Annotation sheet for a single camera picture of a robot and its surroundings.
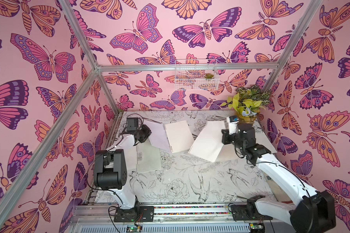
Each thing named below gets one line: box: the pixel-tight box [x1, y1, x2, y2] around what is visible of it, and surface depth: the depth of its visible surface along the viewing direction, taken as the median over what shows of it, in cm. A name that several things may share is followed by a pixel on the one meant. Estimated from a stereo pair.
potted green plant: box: [220, 84, 271, 125], surface depth 98 cm
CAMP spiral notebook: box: [143, 120, 195, 154], surface depth 111 cm
